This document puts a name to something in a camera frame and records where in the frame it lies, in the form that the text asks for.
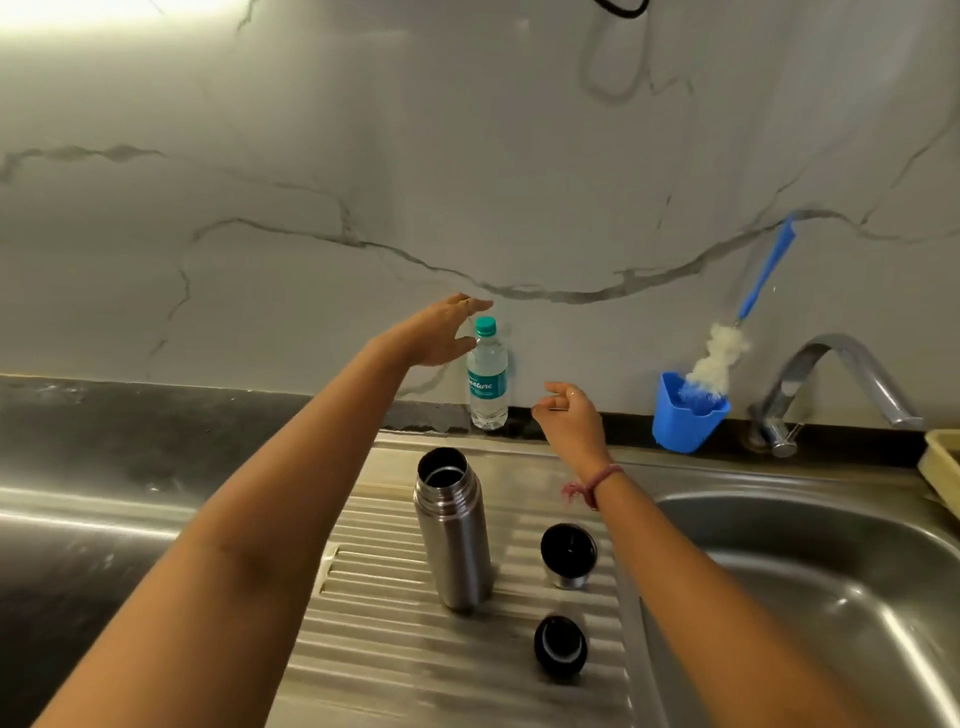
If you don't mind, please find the person's right hand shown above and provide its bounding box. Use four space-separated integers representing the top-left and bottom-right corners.
530 380 613 472

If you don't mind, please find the person's left hand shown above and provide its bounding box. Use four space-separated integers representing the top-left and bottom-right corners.
386 292 495 369

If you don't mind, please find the clear plastic water bottle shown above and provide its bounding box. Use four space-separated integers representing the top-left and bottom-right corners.
466 315 510 431

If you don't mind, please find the steel cup cap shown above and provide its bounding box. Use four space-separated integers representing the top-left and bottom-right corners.
539 523 599 591

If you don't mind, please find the stainless steel flask body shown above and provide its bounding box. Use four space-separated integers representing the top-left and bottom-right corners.
413 447 494 613

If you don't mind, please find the black stopper lid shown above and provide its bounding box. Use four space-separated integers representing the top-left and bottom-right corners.
533 613 589 680

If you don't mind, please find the blue white bottle brush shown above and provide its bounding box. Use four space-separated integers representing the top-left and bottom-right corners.
678 215 798 410

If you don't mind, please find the person's right forearm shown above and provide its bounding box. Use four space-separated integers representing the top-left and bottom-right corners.
592 464 864 728

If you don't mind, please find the person's left forearm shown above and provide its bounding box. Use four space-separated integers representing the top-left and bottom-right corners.
33 337 412 728

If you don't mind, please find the blue plastic brush holder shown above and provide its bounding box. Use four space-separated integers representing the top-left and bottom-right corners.
650 371 733 455

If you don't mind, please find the chrome faucet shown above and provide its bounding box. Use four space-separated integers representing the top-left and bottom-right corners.
746 333 925 459

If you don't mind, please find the stainless steel sink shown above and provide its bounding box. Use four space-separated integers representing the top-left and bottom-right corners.
266 431 960 728

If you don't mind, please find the yellow plastic basket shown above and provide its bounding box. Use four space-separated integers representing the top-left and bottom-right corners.
917 429 960 520

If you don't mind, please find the pink thread bracelet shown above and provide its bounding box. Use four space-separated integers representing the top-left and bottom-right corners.
560 463 625 513

